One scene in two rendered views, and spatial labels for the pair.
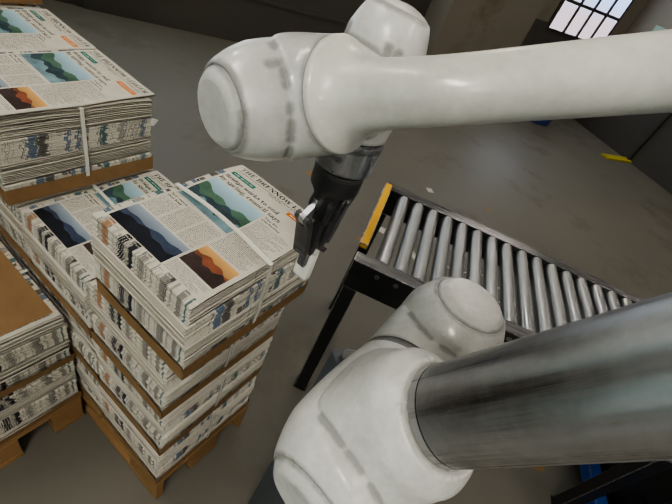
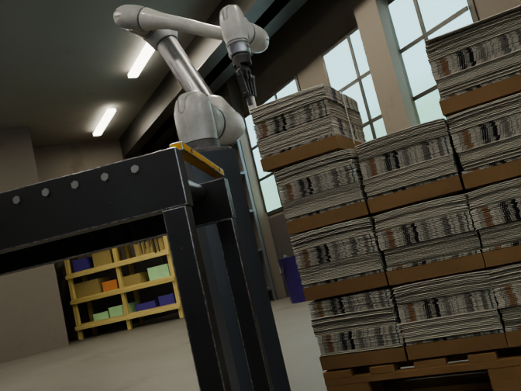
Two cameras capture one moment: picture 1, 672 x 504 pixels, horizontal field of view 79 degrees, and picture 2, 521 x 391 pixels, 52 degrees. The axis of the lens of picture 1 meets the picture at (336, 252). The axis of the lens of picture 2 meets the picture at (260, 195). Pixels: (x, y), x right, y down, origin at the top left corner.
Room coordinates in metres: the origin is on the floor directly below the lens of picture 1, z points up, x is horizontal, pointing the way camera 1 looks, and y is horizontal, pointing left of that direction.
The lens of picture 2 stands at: (2.58, 0.14, 0.54)
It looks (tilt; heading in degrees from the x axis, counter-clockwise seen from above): 7 degrees up; 184
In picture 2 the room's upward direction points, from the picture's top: 13 degrees counter-clockwise
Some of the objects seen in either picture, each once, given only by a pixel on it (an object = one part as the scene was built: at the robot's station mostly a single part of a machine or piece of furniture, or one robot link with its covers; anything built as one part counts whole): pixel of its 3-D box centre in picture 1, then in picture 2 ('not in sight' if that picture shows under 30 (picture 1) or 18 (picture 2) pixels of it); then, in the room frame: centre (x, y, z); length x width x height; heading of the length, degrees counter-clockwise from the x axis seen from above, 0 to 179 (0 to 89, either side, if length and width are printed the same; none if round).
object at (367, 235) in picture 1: (377, 212); (201, 162); (1.27, -0.08, 0.81); 0.43 x 0.03 x 0.02; 178
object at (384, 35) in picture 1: (370, 72); (235, 25); (0.51, 0.05, 1.47); 0.13 x 0.11 x 0.16; 155
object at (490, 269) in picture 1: (490, 275); not in sight; (1.24, -0.55, 0.77); 0.47 x 0.05 x 0.05; 178
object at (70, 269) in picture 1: (104, 284); (488, 247); (0.80, 0.68, 0.42); 1.17 x 0.39 x 0.83; 67
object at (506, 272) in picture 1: (506, 282); not in sight; (1.24, -0.62, 0.77); 0.47 x 0.05 x 0.05; 178
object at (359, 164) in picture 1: (347, 148); (239, 50); (0.53, 0.04, 1.37); 0.09 x 0.09 x 0.06
